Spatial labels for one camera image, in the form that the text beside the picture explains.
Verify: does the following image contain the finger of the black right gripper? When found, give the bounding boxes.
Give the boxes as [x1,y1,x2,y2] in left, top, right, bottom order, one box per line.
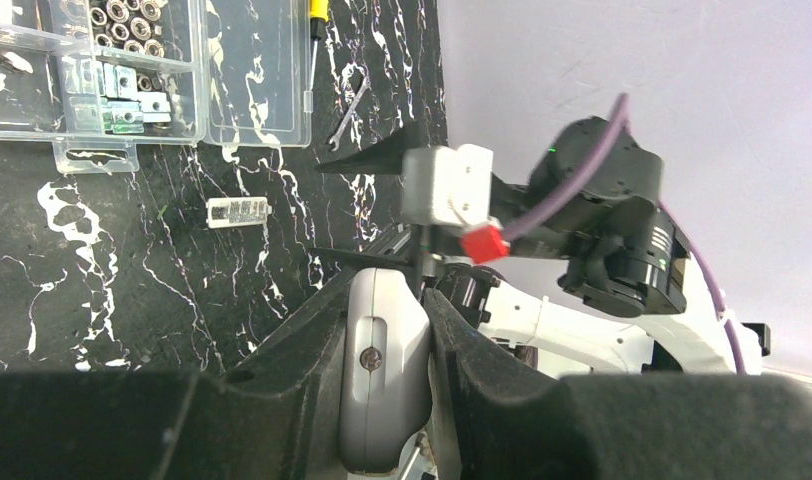
[315,121,445,176]
[309,247,414,271]

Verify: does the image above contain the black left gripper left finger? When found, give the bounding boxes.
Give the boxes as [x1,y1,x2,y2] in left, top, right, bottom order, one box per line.
[0,271,353,479]

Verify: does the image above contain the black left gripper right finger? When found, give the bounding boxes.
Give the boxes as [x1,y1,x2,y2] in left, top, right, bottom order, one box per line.
[424,290,812,479]

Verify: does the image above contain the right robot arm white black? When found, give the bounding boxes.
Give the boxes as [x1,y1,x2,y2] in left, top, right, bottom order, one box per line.
[316,112,770,386]

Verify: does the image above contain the small silver wrench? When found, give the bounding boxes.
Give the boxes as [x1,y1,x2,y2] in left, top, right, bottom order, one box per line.
[327,76,370,151]

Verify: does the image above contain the clear plastic screw organizer box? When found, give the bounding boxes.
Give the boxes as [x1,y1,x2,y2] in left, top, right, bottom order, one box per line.
[0,1,313,174]

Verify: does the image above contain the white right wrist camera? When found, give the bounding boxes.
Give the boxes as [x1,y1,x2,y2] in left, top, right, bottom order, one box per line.
[401,144,510,264]

